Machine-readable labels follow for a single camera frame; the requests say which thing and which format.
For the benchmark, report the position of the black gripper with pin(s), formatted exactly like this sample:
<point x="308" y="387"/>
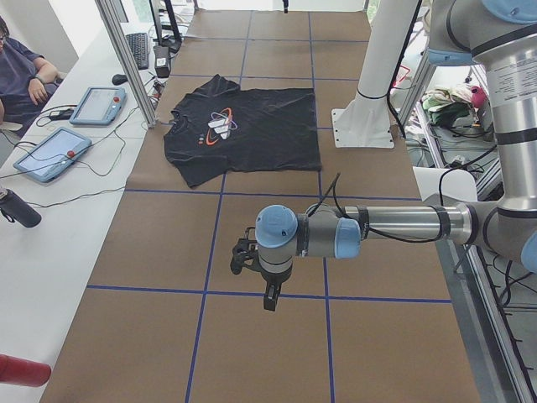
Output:
<point x="271" y="280"/>

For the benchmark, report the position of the black t-shirt with logo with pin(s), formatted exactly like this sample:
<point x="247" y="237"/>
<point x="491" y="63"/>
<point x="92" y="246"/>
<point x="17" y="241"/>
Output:
<point x="220" y="127"/>

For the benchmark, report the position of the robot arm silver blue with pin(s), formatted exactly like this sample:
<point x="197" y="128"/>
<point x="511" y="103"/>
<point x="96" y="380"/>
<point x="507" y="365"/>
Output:
<point x="501" y="37"/>

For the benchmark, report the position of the pile of clothes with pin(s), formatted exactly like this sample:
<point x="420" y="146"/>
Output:
<point x="454" y="106"/>

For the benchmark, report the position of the white plastic chair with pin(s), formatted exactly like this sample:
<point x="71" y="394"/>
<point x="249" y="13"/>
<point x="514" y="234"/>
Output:
<point x="457" y="184"/>

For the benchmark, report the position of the far blue teach pendant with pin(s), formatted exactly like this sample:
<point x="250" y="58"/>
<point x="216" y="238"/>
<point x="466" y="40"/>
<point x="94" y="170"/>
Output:
<point x="99" y="106"/>

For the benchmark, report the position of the blue teach pendant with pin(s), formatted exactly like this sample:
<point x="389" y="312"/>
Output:
<point x="99" y="106"/>
<point x="51" y="157"/>

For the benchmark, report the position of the near blue teach pendant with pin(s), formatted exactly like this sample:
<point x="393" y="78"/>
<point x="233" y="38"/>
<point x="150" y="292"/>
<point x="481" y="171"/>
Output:
<point x="51" y="157"/>

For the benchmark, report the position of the black computer mouse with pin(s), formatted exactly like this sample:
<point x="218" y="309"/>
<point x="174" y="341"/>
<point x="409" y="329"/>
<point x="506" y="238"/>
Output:
<point x="119" y="79"/>

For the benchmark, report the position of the black power brick box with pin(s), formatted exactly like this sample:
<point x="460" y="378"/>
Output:
<point x="162" y="64"/>

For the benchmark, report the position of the red cylinder bottle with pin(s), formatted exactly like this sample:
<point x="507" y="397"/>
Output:
<point x="23" y="372"/>

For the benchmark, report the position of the black water bottle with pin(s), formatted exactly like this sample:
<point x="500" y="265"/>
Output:
<point x="15" y="209"/>

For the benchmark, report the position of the black keyboard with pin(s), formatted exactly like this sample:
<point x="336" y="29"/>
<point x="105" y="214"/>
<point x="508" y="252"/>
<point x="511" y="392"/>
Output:
<point x="138" y="44"/>

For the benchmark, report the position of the seated person in navy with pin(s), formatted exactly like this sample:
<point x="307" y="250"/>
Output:
<point x="28" y="80"/>

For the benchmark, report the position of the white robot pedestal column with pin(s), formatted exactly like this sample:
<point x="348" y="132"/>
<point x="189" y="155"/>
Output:
<point x="365" y="121"/>

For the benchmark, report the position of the aluminium frame post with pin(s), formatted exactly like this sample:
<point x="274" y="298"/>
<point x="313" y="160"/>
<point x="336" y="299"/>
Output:
<point x="115" y="32"/>

